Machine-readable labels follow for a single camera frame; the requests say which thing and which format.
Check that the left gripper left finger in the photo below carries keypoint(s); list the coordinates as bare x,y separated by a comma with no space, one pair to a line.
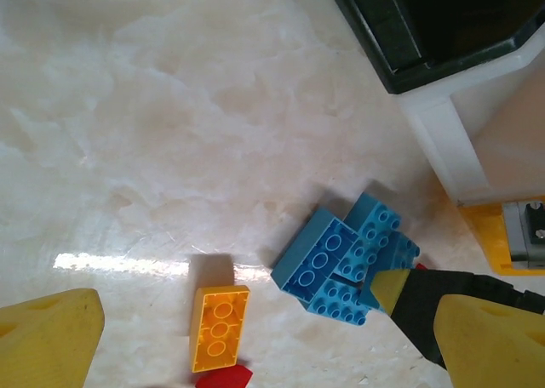
47,345

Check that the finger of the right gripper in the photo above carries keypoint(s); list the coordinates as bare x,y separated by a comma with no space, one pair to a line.
421,303

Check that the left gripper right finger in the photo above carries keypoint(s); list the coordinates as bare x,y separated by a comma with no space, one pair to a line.
494,349

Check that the blue lego brick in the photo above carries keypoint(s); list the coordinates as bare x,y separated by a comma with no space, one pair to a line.
315,260
340,303
402,252
370,235

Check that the yellow lego brick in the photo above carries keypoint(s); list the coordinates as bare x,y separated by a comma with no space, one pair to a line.
219,328

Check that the red lego brick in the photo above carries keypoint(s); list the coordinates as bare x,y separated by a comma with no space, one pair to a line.
419,266
223,379

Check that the yellow plastic bin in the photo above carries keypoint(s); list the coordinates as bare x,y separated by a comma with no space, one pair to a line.
485,235

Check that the white plastic bin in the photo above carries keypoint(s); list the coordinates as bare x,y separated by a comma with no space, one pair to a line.
443,141

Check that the black plastic bin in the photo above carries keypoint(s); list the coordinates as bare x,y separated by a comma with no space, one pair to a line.
396,43

